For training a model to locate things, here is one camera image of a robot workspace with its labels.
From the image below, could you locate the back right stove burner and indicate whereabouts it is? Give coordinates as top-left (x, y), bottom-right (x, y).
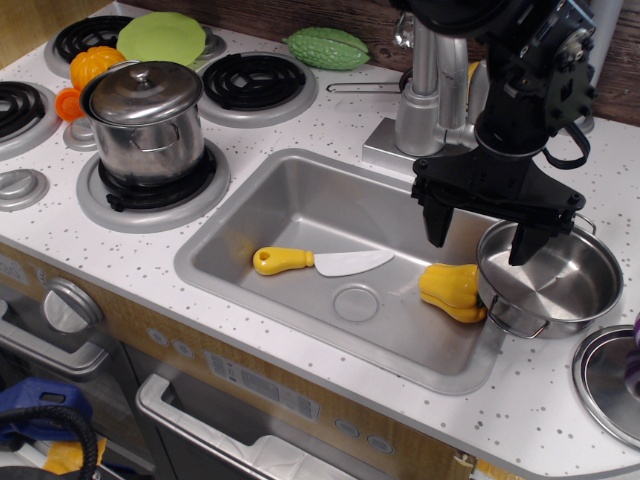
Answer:
top-left (198, 52), bottom-right (318, 129)

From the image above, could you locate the grey sink basin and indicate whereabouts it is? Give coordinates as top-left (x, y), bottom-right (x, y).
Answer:
top-left (175, 149), bottom-right (504, 395)

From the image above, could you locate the front left stove burner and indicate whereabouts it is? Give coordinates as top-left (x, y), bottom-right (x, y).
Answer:
top-left (1, 81), bottom-right (61, 161)

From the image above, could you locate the silver stove knob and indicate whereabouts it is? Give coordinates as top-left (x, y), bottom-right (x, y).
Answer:
top-left (1, 169), bottom-right (50, 212)

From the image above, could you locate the steel pot with lid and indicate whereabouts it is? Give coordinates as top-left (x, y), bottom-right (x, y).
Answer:
top-left (80, 61), bottom-right (205, 185)

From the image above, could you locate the grey dishwasher door handle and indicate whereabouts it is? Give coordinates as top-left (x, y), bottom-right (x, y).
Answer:
top-left (136, 374), bottom-right (351, 479)

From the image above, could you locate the black cable hose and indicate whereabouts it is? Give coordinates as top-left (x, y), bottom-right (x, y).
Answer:
top-left (0, 404), bottom-right (101, 480)

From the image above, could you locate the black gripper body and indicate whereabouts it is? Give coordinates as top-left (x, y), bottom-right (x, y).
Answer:
top-left (411, 112), bottom-right (586, 225)

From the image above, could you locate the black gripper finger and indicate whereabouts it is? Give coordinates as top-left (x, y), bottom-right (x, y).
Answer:
top-left (509, 223), bottom-right (573, 266)
top-left (423, 197), bottom-right (453, 248)

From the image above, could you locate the yellow object lower left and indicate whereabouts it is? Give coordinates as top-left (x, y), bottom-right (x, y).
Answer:
top-left (43, 441), bottom-right (84, 475)

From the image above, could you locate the steel lid on counter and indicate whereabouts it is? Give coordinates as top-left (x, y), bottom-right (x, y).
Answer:
top-left (572, 325), bottom-right (639, 450)

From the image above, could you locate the green toy bitter gourd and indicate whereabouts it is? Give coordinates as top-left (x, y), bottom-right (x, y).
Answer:
top-left (283, 27), bottom-right (370, 71)

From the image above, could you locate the silver toy faucet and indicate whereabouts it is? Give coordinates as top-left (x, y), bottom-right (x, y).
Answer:
top-left (362, 12), bottom-right (489, 175)

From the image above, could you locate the metal wire utensil handle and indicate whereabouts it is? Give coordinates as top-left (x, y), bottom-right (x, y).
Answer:
top-left (326, 82), bottom-right (401, 94)

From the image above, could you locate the orange toy pumpkin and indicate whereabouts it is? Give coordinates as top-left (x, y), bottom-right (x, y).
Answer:
top-left (69, 46), bottom-right (125, 91)

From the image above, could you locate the steel pan with handles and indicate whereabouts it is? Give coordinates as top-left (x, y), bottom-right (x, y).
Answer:
top-left (476, 215), bottom-right (623, 339)

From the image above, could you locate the green plastic plate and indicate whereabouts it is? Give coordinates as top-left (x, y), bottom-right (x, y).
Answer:
top-left (116, 12), bottom-right (206, 66)

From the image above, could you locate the orange plastic cup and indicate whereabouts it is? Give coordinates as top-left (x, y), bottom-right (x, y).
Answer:
top-left (55, 88), bottom-right (84, 122)

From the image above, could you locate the front right stove burner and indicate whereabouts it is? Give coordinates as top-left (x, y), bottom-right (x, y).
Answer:
top-left (76, 140), bottom-right (231, 234)

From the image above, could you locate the grey vertical pole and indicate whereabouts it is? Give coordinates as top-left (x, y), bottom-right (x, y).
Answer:
top-left (576, 0), bottom-right (624, 135)

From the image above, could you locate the yellow handled toy knife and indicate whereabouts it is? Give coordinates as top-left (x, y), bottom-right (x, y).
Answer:
top-left (252, 246), bottom-right (395, 277)

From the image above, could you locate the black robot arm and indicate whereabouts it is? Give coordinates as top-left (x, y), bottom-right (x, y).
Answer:
top-left (393, 1), bottom-right (597, 266)

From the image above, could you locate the silver oven knob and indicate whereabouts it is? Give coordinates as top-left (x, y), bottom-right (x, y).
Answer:
top-left (41, 277), bottom-right (104, 334)

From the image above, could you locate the yellow toy bell pepper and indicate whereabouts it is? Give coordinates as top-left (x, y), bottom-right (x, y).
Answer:
top-left (418, 263), bottom-right (487, 324)

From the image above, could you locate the grey oven door handle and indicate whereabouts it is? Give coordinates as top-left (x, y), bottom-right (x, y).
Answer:
top-left (1, 300), bottom-right (110, 377)

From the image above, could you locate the blue object lower left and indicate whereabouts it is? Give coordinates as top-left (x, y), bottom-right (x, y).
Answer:
top-left (1, 377), bottom-right (93, 443)

